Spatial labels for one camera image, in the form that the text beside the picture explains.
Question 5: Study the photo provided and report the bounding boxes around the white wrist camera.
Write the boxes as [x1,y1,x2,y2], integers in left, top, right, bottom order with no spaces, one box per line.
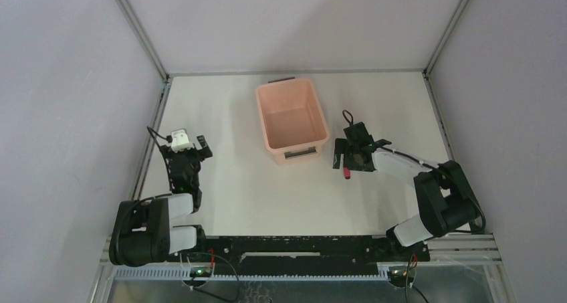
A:
[170,128,195,153]

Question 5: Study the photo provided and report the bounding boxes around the pink plastic bin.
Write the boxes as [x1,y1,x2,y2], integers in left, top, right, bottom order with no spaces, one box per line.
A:
[255,77,330,165]

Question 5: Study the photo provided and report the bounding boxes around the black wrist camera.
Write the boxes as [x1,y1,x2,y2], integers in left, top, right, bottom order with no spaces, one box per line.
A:
[344,122,374,146]

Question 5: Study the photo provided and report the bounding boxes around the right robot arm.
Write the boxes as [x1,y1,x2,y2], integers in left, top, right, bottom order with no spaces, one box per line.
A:
[332,138,486,260]

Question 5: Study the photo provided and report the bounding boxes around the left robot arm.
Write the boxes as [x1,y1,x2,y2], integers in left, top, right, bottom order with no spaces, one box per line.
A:
[109,132,213,267]

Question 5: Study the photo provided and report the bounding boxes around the black mounting rail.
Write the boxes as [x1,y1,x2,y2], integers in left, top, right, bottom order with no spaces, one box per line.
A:
[179,235,431,278]

